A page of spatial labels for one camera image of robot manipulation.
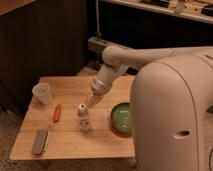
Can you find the green bowl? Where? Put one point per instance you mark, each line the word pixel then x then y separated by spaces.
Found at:
pixel 120 118

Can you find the clear plastic bottle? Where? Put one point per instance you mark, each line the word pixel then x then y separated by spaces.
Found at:
pixel 83 118

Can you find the vertical metal pole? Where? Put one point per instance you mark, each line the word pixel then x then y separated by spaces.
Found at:
pixel 98 33

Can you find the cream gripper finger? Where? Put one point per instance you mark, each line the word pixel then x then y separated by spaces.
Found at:
pixel 87 100
pixel 95 100

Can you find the clear plastic cup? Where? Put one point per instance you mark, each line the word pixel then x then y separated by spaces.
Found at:
pixel 42 92

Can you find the grey sponge block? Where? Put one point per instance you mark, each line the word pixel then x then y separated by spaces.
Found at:
pixel 39 142

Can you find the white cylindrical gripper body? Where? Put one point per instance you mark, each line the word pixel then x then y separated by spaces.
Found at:
pixel 102 81

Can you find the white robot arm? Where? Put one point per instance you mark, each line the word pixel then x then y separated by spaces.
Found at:
pixel 117 60

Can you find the wooden table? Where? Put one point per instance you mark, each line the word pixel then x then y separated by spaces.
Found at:
pixel 65 140

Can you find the dark wooden cabinet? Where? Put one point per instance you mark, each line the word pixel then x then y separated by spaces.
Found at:
pixel 44 38

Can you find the background shelf counter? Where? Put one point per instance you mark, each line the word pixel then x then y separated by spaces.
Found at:
pixel 187 9

